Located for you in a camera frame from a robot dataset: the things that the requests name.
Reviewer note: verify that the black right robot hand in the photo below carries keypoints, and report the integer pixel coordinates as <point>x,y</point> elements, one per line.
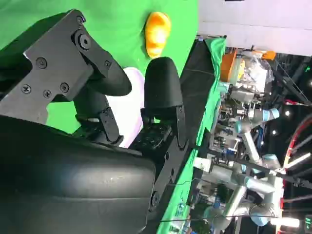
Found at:
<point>73,185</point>

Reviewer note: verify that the small orange white bread roll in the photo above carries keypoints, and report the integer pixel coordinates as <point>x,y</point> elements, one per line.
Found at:
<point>158,34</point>

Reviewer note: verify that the lilac plate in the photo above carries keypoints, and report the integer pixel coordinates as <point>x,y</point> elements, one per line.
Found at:
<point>129,114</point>

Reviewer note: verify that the small white box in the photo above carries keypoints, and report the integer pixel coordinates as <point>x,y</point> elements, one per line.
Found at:
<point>202,164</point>

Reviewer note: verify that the black curtain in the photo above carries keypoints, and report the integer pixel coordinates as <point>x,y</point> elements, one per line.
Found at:
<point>197,85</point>

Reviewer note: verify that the green table cloth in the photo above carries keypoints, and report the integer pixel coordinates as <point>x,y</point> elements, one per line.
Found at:
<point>109,19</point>

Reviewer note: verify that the orange box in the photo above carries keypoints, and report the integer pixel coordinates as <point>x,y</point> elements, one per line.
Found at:
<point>228,65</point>

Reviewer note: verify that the red curved hoop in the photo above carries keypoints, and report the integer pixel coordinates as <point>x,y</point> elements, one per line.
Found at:
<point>292,136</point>

